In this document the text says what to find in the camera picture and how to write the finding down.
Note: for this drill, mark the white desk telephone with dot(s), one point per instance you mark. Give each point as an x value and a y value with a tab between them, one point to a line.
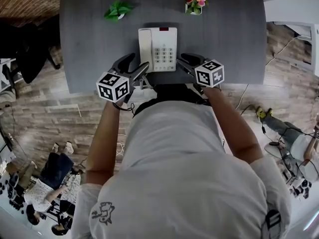
164	41

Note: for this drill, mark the black office chair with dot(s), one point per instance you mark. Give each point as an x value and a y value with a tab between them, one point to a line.
32	56

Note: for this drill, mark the person's right forearm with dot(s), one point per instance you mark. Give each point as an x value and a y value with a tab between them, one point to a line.
231	126

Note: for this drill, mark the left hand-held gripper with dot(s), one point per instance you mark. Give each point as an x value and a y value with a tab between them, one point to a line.
112	87

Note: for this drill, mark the green leafy potted plant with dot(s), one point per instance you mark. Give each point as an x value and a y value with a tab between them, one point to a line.
117	10

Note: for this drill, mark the grey desk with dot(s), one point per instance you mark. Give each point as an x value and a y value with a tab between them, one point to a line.
219	34

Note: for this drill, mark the person's black trousers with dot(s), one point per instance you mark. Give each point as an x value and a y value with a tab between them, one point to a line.
172	92

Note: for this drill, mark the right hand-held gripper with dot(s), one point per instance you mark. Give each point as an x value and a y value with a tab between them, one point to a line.
210	73

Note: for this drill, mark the person's white t-shirt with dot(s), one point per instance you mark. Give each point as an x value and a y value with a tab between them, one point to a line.
179	173

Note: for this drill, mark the person's left forearm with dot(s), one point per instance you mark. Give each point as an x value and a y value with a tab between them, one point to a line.
107	138

